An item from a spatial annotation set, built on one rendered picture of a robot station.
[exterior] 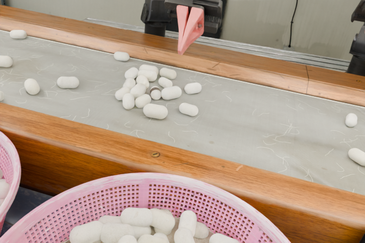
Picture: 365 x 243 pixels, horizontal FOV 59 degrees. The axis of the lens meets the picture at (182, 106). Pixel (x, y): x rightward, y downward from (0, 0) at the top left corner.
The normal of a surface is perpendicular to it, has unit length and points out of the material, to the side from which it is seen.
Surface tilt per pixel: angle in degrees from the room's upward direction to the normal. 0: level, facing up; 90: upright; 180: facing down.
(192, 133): 0
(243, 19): 90
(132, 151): 0
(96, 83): 0
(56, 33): 45
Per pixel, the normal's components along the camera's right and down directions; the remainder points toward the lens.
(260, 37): -0.17, 0.47
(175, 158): 0.11, -0.86
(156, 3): 0.35, 0.46
